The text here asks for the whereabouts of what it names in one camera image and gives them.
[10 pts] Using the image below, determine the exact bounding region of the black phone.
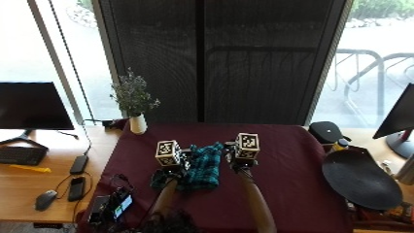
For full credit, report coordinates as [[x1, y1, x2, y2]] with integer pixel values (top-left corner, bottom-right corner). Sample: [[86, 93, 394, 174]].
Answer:
[[68, 176, 86, 203]]

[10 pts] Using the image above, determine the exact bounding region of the black keyboard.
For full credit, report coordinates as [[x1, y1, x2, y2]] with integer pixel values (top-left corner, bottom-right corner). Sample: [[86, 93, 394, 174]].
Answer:
[[0, 146, 49, 167]]

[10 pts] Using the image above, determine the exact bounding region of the white marker cube on glove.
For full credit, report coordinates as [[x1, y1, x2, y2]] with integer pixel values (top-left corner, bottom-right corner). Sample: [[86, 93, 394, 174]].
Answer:
[[233, 132, 261, 160], [154, 139, 184, 167]]

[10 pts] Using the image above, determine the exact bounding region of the dark red tablecloth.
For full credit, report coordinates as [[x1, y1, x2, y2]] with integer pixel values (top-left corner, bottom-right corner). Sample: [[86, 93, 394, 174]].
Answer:
[[76, 121, 355, 233]]

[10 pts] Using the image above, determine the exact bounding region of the metal bicycle rack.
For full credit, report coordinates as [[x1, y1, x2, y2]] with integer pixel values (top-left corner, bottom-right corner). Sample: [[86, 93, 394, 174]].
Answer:
[[325, 48, 414, 124]]

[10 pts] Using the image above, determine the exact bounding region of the white marker cube on right glove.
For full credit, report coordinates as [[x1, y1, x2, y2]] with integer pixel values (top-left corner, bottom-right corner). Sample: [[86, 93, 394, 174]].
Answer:
[[233, 132, 261, 160]]

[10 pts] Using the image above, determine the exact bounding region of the white marker cube on left glove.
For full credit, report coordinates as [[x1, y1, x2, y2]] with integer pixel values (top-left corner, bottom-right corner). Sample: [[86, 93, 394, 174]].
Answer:
[[154, 139, 184, 167]]

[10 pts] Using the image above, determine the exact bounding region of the person's left hand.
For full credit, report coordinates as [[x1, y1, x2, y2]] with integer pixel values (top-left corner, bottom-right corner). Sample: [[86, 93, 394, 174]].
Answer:
[[172, 147, 194, 176]]

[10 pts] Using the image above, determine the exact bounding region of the dark monitor with round stand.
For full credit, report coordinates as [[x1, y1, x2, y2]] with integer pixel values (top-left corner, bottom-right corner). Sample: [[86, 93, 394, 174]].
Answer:
[[371, 83, 414, 159]]

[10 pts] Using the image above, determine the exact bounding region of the white vase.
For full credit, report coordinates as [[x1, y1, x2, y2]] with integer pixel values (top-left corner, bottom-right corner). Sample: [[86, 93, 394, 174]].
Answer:
[[128, 112, 149, 136]]

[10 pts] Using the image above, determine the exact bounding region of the yellow flat strip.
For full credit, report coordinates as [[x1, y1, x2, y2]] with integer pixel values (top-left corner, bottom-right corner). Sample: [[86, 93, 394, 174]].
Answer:
[[9, 164, 52, 174]]

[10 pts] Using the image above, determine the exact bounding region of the grey computer mouse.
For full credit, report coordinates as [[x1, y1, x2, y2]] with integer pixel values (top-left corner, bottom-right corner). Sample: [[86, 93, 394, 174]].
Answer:
[[33, 189, 60, 212]]

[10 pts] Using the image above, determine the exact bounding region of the dark mesh roller blind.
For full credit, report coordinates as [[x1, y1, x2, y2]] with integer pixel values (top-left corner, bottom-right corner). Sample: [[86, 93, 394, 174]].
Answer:
[[92, 0, 354, 126]]

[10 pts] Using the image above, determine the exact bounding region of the teal plaid cloth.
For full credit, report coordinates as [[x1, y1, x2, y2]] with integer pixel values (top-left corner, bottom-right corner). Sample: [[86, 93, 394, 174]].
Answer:
[[149, 141, 225, 192]]

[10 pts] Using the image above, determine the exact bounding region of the person's right hand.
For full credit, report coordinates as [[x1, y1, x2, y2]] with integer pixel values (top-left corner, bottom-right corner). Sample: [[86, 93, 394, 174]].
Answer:
[[222, 141, 258, 173]]

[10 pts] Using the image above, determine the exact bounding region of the small-leaved flower bunch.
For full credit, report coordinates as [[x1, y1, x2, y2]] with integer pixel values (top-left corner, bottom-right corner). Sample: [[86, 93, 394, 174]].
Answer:
[[109, 67, 161, 117]]

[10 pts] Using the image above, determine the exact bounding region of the black device with lit screen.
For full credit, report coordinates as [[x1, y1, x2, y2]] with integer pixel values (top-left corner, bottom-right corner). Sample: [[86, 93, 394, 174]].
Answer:
[[86, 190, 134, 227]]

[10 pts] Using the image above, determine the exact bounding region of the black power adapter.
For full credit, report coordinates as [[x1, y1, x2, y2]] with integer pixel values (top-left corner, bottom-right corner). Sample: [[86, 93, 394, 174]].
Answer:
[[69, 154, 90, 176]]

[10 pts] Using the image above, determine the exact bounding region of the black round chair seat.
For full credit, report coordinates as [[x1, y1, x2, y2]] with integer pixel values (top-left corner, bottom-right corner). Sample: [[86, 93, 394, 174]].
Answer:
[[321, 145, 405, 211]]

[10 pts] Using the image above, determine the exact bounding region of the black computer monitor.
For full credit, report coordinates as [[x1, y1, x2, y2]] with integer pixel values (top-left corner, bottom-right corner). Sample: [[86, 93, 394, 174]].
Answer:
[[0, 81, 76, 150]]

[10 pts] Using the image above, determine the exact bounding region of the black cable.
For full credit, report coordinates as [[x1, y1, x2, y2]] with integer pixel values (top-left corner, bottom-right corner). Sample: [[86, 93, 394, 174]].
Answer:
[[53, 124, 94, 224]]

